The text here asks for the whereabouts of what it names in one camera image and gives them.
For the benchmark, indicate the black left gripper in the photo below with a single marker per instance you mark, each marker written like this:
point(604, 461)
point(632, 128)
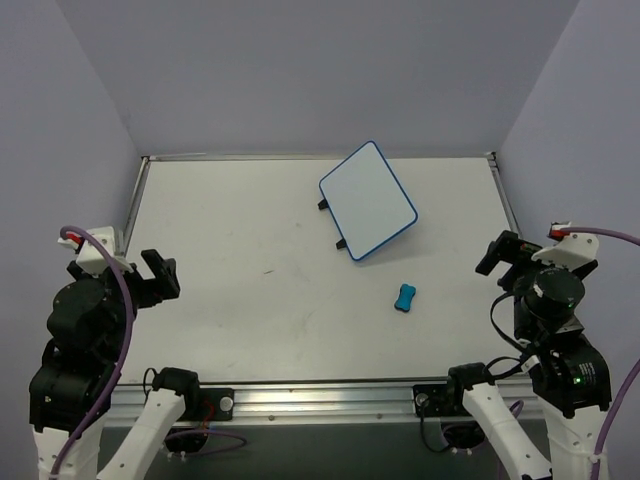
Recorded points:
point(151, 282)

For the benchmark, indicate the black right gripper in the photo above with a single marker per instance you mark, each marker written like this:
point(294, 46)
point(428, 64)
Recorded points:
point(503, 257)

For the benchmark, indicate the blue black eraser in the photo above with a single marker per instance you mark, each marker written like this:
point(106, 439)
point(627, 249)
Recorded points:
point(406, 294)

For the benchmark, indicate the blue framed whiteboard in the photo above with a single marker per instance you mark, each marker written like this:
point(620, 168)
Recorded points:
point(367, 202)

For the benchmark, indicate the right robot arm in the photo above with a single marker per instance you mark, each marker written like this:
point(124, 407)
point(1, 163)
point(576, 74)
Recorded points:
point(569, 376)

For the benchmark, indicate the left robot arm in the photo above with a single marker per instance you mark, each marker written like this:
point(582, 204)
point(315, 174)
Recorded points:
point(91, 326)

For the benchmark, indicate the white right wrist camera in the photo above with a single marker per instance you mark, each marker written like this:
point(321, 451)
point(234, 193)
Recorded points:
point(570, 251)

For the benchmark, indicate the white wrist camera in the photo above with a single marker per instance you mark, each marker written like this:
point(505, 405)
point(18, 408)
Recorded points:
point(96, 250)
point(570, 251)

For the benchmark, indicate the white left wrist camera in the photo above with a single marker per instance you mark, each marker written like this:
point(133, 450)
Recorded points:
point(96, 250)

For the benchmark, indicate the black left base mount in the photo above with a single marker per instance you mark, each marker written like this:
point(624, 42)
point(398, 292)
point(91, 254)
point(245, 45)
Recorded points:
point(215, 404)

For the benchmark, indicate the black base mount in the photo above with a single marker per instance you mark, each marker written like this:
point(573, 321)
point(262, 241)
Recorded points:
point(431, 400)
point(215, 404)

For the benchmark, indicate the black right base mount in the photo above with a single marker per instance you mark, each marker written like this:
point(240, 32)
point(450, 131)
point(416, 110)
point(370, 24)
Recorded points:
point(431, 400)

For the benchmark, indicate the aluminium front rail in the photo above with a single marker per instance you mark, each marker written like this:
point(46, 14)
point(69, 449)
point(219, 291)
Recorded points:
point(320, 403)

